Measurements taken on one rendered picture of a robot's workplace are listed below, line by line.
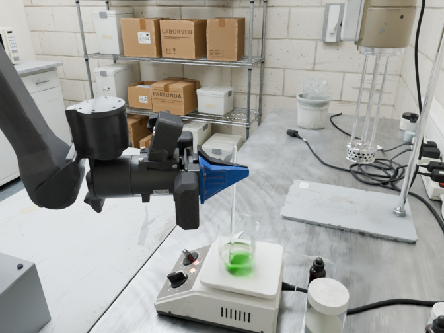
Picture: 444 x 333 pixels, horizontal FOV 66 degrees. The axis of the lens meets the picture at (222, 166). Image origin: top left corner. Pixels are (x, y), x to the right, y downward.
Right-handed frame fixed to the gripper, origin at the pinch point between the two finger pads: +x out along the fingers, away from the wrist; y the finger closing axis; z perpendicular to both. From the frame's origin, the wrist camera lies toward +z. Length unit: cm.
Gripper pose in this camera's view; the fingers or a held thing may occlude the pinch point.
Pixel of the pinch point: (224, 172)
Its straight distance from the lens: 47.7
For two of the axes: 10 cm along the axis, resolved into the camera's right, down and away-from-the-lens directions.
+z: 0.1, -9.1, -4.2
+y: -1.1, -4.2, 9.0
